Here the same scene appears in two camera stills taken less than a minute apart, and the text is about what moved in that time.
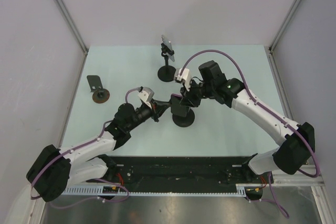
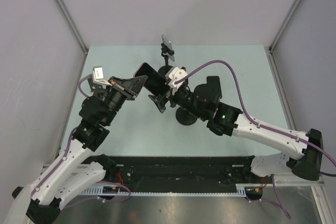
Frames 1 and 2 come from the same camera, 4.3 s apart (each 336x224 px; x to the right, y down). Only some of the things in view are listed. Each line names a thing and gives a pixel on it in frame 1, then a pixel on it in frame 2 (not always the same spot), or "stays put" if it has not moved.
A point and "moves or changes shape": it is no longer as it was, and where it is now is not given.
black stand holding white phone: [166, 73] stays put
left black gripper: [158, 106] -> [133, 84]
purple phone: [177, 109] moves or changes shape
